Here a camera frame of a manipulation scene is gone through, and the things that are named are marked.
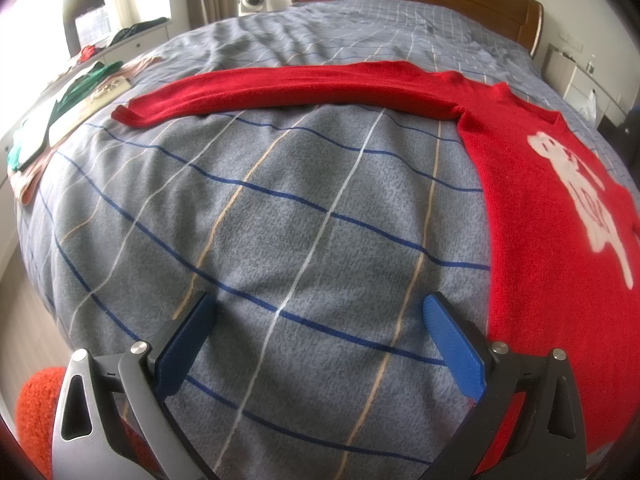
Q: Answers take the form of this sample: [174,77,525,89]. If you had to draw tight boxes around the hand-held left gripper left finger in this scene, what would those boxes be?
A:
[50,290,218,480]

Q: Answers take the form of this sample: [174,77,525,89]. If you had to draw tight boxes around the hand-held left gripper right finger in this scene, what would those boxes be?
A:
[417,291,588,480]

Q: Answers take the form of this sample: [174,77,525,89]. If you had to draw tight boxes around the red knit sweater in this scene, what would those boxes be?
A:
[111,60,640,480]

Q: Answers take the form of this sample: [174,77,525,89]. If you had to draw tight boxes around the pile of clothes on bed edge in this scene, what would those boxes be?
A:
[7,55,162,207]

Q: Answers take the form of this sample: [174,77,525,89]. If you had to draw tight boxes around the dark clothes pile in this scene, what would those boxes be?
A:
[107,16,168,46]

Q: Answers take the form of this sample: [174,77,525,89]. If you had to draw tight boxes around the person's orange fleece clothing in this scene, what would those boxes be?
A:
[15,367,151,480]

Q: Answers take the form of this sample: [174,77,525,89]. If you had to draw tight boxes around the grey plaid duvet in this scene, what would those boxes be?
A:
[10,0,636,480]

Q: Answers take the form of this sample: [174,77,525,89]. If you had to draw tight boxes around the beige buttoned garment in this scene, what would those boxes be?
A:
[49,74,132,147]

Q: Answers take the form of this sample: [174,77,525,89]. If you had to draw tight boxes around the white garment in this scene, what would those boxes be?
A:
[12,99,60,163]

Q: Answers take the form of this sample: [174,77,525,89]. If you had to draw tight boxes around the white plastic bag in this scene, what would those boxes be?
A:
[577,89,598,121]

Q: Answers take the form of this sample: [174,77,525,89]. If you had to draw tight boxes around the green garment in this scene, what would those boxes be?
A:
[52,60,124,116]

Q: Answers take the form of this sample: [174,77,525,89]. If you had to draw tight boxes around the white dresser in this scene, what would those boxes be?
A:
[540,42,626,116]

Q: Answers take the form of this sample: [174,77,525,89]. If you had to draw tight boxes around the white window bench cabinet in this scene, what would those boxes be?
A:
[0,20,171,151]

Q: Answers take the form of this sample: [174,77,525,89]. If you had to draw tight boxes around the window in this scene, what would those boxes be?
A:
[0,0,111,76]

